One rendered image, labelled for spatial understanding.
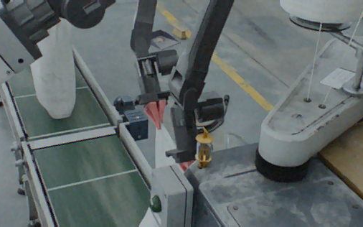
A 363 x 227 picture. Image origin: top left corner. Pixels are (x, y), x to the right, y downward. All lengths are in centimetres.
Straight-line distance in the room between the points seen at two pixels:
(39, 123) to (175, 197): 207
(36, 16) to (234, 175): 47
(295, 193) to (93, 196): 159
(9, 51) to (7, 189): 210
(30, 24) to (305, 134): 53
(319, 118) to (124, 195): 156
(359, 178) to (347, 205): 8
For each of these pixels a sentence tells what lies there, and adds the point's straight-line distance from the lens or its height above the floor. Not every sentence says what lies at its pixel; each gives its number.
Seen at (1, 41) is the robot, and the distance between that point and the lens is 109.
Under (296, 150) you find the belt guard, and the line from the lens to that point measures 91.
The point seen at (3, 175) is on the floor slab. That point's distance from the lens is 327.
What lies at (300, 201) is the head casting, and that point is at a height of 134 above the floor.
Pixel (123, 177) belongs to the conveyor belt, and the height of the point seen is 38.
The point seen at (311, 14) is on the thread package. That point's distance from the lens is 105.
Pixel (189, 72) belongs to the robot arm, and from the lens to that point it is 126.
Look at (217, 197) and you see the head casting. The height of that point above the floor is 134.
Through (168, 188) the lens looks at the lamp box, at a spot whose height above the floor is 133.
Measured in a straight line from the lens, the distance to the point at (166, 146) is 155.
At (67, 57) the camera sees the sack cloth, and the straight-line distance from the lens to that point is 285.
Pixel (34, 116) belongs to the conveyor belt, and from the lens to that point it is 300.
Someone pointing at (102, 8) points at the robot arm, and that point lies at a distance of 110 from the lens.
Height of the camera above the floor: 189
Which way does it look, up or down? 28 degrees down
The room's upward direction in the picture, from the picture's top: 4 degrees clockwise
